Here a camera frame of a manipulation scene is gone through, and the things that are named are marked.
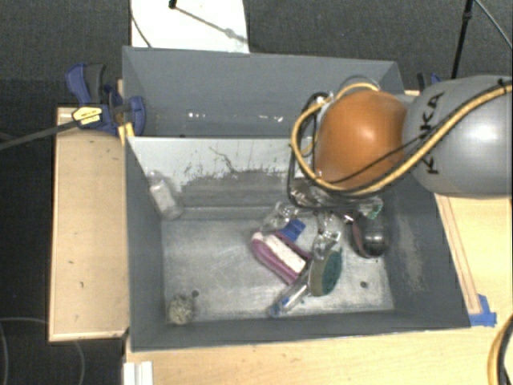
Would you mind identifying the green round scouring pad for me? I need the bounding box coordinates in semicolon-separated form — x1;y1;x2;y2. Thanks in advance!
307;248;344;298

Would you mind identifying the pale wood board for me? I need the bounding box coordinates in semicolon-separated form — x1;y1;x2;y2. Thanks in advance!
47;106;131;342

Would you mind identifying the blue block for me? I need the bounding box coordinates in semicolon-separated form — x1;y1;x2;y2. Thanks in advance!
279;218;306;245

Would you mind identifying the speckled grey ball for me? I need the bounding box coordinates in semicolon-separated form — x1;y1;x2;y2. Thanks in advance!
167;290;200;326

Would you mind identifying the black oval object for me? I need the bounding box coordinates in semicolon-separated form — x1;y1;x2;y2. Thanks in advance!
351;213;390;260

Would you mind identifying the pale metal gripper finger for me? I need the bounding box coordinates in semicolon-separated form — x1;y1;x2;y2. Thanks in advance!
313;231;342;262
319;213;344;236

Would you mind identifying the grey metal bin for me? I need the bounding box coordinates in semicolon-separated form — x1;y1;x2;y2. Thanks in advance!
121;46;472;352

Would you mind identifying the clear plastic bottle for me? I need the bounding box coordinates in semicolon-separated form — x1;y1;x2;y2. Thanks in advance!
147;170;185;222

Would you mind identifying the blue and silver pen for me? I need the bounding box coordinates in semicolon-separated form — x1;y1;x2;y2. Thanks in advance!
268;270;312;318

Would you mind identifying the purple and white brush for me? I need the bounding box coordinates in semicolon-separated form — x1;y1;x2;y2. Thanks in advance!
250;230;313;286

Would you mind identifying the clear glass object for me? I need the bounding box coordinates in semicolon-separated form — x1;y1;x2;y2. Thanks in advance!
262;201;300;233

